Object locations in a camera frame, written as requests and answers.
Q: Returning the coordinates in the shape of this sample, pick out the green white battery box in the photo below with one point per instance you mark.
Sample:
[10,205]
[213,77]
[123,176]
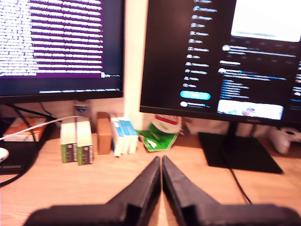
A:
[85,141]
[68,141]

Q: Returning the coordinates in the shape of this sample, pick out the orange white box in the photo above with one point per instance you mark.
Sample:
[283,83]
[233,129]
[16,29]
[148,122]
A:
[18,131]

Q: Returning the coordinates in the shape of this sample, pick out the monitor with dark feed screen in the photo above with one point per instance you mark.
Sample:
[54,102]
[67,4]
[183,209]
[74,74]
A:
[176,58]

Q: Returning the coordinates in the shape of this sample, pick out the brown cardboard box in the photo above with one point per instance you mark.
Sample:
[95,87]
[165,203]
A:
[104,134]

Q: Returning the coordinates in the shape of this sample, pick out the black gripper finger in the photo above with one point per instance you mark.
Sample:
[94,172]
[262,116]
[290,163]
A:
[145,188]
[178,190]

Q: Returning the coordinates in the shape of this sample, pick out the white computer mouse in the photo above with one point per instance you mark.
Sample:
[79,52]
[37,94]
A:
[3,155]

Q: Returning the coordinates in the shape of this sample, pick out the monitor with purple terminal screen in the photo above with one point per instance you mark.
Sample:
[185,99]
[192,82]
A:
[70,82]

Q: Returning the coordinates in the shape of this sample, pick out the white game controller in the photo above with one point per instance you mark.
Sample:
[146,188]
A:
[282,141]

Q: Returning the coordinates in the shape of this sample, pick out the green white pouch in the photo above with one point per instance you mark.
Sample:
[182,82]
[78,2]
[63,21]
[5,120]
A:
[160,136]

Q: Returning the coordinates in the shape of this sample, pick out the white blue carton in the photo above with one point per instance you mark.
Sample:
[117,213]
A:
[132,139]
[117,139]

